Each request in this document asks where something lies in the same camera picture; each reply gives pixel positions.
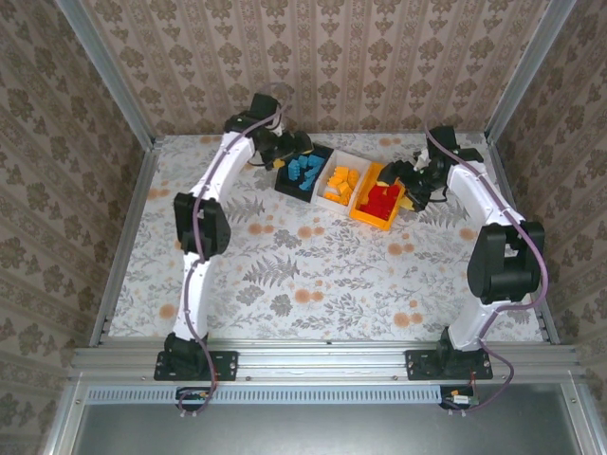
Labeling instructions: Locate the aluminium front rail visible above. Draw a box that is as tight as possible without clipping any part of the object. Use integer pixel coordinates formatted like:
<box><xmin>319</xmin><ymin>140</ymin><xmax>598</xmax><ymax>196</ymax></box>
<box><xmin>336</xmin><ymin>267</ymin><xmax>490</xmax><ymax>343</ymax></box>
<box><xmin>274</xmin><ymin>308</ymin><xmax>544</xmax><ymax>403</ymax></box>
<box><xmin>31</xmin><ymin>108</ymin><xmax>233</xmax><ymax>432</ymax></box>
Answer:
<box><xmin>69</xmin><ymin>339</ymin><xmax>582</xmax><ymax>383</ymax></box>

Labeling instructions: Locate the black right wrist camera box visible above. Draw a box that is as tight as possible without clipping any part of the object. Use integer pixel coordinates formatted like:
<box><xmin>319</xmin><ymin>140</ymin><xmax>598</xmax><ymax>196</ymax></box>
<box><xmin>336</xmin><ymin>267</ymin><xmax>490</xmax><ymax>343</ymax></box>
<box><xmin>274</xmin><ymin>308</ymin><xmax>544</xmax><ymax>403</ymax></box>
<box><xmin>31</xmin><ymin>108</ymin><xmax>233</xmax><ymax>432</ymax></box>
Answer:
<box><xmin>429</xmin><ymin>125</ymin><xmax>459</xmax><ymax>153</ymax></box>

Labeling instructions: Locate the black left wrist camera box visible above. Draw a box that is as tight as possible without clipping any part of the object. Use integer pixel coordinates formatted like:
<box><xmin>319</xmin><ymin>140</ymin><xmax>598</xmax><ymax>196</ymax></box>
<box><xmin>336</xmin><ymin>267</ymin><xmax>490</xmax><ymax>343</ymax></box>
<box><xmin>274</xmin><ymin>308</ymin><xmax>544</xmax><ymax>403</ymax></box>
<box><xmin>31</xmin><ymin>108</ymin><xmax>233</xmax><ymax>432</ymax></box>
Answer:
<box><xmin>249</xmin><ymin>92</ymin><xmax>281</xmax><ymax>119</ymax></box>

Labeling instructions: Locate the floral patterned tablecloth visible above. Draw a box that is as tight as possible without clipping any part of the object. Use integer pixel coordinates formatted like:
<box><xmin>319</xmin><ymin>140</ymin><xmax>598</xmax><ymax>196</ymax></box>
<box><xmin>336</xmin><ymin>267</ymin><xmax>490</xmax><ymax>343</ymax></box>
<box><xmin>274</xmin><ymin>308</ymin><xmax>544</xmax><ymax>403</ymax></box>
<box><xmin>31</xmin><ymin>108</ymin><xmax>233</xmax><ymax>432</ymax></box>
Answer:
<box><xmin>107</xmin><ymin>133</ymin><xmax>544</xmax><ymax>342</ymax></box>

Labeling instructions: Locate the yellow plastic bin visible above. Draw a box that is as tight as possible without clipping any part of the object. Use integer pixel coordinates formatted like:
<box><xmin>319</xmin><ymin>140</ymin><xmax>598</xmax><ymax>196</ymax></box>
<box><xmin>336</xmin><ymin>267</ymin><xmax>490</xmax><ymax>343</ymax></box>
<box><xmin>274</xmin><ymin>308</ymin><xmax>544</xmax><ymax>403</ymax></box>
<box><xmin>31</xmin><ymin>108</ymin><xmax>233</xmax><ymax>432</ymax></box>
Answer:
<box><xmin>348</xmin><ymin>161</ymin><xmax>407</xmax><ymax>232</ymax></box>

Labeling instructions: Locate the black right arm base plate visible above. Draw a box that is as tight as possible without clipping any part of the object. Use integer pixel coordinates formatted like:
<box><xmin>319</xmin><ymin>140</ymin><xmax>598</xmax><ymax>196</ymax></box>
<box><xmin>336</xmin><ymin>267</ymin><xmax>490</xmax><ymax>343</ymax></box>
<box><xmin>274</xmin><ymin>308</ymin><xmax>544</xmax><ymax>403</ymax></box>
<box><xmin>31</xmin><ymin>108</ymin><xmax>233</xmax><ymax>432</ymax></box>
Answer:
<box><xmin>405</xmin><ymin>349</ymin><xmax>494</xmax><ymax>382</ymax></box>

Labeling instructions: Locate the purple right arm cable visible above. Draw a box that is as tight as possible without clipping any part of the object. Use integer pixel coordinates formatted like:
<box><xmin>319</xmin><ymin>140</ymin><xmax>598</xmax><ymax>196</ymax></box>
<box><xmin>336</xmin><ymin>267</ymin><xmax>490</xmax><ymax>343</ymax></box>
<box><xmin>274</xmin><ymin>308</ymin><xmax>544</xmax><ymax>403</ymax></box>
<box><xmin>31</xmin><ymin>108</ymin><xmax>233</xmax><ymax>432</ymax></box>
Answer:
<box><xmin>424</xmin><ymin>120</ymin><xmax>551</xmax><ymax>418</ymax></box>

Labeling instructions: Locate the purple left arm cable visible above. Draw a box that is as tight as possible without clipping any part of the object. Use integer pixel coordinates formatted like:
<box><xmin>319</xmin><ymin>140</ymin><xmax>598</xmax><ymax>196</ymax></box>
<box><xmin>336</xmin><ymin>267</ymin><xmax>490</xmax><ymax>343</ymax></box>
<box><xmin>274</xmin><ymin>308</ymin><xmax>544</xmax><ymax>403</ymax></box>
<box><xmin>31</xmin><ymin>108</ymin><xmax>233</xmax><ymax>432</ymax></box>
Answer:
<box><xmin>182</xmin><ymin>81</ymin><xmax>290</xmax><ymax>421</ymax></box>

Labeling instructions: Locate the small circuit board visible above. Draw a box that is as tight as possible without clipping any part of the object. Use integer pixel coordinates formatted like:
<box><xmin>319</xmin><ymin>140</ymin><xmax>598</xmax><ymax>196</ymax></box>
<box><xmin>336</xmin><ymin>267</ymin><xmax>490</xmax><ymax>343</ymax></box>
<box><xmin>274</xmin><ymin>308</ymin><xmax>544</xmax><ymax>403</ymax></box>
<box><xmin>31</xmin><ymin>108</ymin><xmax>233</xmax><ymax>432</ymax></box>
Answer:
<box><xmin>175</xmin><ymin>386</ymin><xmax>215</xmax><ymax>412</ymax></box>
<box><xmin>439</xmin><ymin>384</ymin><xmax>481</xmax><ymax>411</ymax></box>

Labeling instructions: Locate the black plastic bin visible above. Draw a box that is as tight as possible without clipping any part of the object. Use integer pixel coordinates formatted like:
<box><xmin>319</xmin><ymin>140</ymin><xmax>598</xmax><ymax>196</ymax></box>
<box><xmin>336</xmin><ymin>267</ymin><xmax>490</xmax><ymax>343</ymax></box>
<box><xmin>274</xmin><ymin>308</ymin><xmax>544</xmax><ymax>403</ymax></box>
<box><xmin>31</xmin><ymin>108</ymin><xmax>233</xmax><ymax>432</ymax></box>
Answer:
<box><xmin>274</xmin><ymin>141</ymin><xmax>334</xmax><ymax>204</ymax></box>

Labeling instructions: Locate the grey metal sheet panel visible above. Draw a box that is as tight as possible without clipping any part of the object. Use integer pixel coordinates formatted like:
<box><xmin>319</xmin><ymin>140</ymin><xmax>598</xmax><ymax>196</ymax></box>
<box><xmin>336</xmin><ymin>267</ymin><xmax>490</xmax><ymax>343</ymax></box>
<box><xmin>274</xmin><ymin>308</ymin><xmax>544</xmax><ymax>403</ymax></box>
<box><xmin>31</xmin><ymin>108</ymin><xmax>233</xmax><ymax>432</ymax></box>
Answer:
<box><xmin>70</xmin><ymin>383</ymin><xmax>598</xmax><ymax>455</ymax></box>

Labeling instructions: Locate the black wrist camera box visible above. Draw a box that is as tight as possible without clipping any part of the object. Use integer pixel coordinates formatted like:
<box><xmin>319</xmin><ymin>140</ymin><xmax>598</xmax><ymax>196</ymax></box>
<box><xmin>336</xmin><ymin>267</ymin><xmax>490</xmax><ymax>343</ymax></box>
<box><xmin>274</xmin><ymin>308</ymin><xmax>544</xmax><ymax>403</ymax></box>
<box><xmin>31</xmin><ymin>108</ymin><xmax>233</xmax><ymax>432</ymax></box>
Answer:
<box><xmin>249</xmin><ymin>92</ymin><xmax>281</xmax><ymax>119</ymax></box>
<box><xmin>429</xmin><ymin>125</ymin><xmax>459</xmax><ymax>153</ymax></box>

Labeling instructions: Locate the aluminium corner post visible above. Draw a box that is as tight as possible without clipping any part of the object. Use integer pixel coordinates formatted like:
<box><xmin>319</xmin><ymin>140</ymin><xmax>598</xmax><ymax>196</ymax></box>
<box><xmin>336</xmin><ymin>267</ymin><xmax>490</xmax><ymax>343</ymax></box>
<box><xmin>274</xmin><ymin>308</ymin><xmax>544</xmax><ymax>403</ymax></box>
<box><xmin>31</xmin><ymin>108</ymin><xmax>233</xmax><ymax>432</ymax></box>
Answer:
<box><xmin>55</xmin><ymin>0</ymin><xmax>160</xmax><ymax>148</ymax></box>
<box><xmin>484</xmin><ymin>0</ymin><xmax>578</xmax><ymax>143</ymax></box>

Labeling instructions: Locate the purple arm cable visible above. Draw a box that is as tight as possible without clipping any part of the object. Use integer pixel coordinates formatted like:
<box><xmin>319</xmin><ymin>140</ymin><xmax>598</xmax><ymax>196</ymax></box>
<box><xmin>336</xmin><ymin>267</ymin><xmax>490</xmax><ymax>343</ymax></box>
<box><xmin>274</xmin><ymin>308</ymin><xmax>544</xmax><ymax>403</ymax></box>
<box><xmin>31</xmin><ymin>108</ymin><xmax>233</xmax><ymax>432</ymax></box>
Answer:
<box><xmin>182</xmin><ymin>81</ymin><xmax>290</xmax><ymax>421</ymax></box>
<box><xmin>424</xmin><ymin>120</ymin><xmax>551</xmax><ymax>418</ymax></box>

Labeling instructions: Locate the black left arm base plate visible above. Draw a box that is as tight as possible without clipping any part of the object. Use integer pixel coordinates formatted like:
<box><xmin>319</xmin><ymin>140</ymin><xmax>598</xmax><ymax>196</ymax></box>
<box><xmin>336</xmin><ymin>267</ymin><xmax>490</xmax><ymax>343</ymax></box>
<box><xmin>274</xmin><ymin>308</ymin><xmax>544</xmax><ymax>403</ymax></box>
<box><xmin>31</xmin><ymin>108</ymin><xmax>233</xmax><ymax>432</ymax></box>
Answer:
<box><xmin>154</xmin><ymin>349</ymin><xmax>239</xmax><ymax>382</ymax></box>

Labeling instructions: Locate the white plastic bin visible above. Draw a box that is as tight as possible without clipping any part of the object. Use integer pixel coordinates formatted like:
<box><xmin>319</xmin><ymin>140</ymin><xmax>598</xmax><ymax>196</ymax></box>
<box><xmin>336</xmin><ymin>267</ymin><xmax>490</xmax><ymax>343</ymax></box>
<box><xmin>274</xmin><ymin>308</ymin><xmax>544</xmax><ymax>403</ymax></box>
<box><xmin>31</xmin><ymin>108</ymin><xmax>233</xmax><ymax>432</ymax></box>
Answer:
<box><xmin>315</xmin><ymin>150</ymin><xmax>371</xmax><ymax>220</ymax></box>

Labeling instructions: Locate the grey slotted cable duct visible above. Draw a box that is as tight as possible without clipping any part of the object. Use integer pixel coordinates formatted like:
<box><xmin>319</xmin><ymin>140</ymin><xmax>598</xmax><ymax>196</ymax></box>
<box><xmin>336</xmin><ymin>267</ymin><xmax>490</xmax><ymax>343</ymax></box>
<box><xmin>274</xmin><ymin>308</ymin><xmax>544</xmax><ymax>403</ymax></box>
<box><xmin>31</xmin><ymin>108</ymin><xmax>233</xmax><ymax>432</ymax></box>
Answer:
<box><xmin>86</xmin><ymin>384</ymin><xmax>447</xmax><ymax>406</ymax></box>

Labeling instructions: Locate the aluminium lower frame bar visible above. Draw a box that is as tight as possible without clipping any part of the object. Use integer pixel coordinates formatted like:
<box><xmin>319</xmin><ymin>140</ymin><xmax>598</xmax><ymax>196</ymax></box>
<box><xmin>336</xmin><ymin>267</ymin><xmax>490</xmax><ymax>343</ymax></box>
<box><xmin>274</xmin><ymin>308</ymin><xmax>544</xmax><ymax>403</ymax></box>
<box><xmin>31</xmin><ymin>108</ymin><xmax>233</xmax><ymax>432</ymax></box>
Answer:
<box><xmin>561</xmin><ymin>381</ymin><xmax>607</xmax><ymax>455</ymax></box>
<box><xmin>40</xmin><ymin>381</ymin><xmax>91</xmax><ymax>455</ymax></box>

